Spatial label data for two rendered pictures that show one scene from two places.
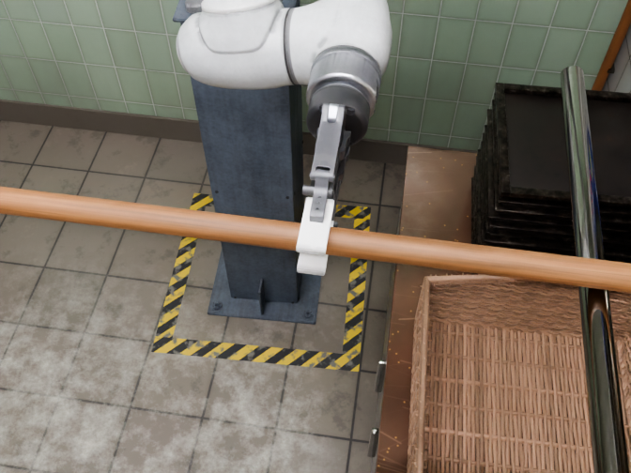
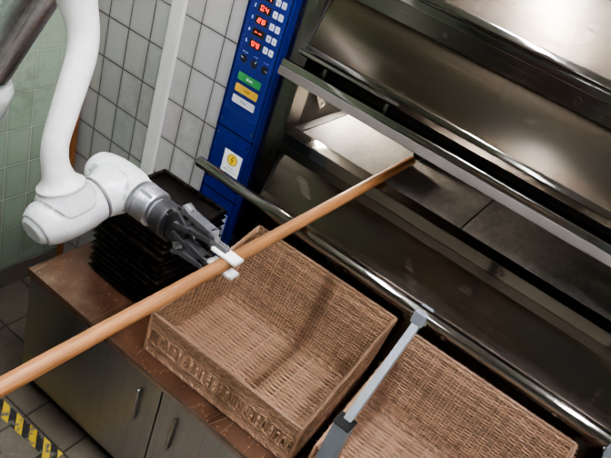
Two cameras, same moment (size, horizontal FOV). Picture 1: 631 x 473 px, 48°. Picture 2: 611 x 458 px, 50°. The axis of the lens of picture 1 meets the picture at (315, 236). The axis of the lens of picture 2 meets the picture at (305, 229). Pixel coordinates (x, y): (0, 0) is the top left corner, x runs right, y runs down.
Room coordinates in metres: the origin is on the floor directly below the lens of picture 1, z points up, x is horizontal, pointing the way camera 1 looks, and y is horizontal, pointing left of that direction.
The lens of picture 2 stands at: (0.02, 1.03, 2.05)
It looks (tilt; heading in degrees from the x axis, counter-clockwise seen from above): 33 degrees down; 285
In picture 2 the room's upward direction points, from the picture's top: 21 degrees clockwise
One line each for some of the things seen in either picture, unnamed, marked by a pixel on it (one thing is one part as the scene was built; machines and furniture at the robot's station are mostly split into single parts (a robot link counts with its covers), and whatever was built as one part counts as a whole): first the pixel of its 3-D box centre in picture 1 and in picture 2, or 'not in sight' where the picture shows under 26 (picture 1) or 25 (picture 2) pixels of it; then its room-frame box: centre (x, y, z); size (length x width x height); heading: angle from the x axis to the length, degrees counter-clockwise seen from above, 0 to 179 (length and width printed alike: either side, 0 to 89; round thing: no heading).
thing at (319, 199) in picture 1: (319, 194); (219, 241); (0.47, 0.00, 1.23); 0.05 x 0.01 x 0.03; 171
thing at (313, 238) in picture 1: (315, 225); (226, 254); (0.44, 0.00, 1.21); 0.07 x 0.03 x 0.01; 171
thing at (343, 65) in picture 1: (343, 89); (150, 204); (0.67, -0.03, 1.20); 0.09 x 0.06 x 0.09; 81
